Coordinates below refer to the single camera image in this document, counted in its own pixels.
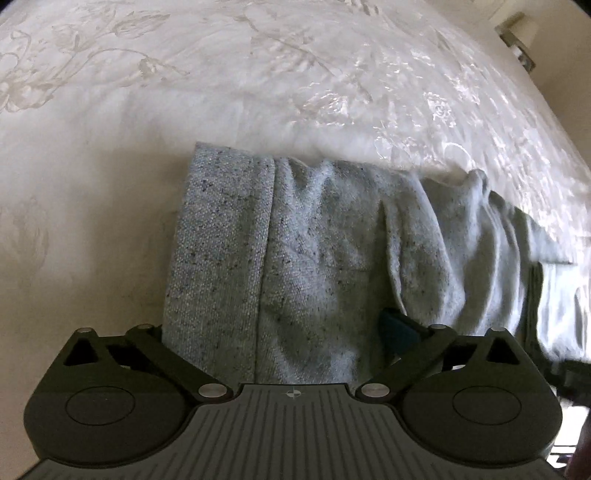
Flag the grey speckled sweatpants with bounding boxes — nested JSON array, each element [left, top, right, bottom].
[[162, 144, 588, 386]]

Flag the white bedside lamp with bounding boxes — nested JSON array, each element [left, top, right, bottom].
[[495, 12, 539, 74]]

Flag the white floral bedspread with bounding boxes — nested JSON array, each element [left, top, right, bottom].
[[1, 1, 590, 479]]

